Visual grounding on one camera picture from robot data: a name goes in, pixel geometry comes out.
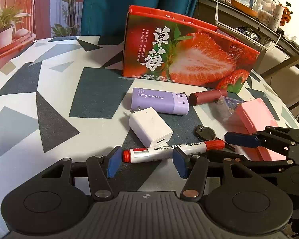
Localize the white wire basket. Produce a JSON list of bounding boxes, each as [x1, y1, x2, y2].
[[214, 0, 282, 52]]

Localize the silver foil packets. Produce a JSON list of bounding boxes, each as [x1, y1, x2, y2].
[[235, 26, 261, 42]]

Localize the orange tray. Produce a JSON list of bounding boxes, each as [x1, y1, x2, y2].
[[230, 0, 260, 17]]

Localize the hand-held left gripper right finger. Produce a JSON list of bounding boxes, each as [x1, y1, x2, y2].
[[172, 147, 255, 202]]

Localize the wall poster with plants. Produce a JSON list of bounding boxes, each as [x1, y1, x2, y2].
[[0, 0, 89, 75]]

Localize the white cup with orange flowers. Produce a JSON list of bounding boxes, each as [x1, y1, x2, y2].
[[271, 0, 293, 27]]

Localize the geometric patterned tablecloth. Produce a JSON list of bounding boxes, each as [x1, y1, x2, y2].
[[0, 35, 299, 229]]

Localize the teal curtain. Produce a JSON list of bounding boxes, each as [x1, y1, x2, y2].
[[80, 0, 203, 37]]

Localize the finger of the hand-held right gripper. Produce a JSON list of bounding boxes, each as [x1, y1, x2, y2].
[[206, 151, 294, 173], [224, 126, 299, 155]]

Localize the white wall charger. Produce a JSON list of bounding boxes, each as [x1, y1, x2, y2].
[[121, 107, 174, 148]]

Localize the dark side desk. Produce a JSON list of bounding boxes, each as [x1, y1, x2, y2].
[[198, 0, 299, 78]]

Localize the pink plastic case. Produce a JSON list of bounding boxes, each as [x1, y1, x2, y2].
[[233, 98, 289, 162]]

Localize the red whiteboard marker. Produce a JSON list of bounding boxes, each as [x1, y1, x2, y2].
[[122, 140, 226, 164]]

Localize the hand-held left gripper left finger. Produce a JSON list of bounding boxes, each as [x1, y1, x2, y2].
[[41, 146, 122, 202]]

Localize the cotton swab container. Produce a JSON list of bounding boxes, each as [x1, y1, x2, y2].
[[257, 10, 275, 24]]

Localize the clear plastic packet blue print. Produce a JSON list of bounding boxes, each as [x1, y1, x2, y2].
[[218, 96, 246, 123]]

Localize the purple power bank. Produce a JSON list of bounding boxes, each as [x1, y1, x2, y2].
[[131, 87, 190, 116]]

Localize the dark red cylindrical tube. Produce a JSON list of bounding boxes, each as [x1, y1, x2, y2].
[[189, 89, 228, 106]]

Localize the red strawberry print cardboard box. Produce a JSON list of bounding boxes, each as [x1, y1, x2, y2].
[[121, 5, 261, 94]]

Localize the clear glass jar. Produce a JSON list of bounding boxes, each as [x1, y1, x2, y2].
[[255, 0, 276, 12]]

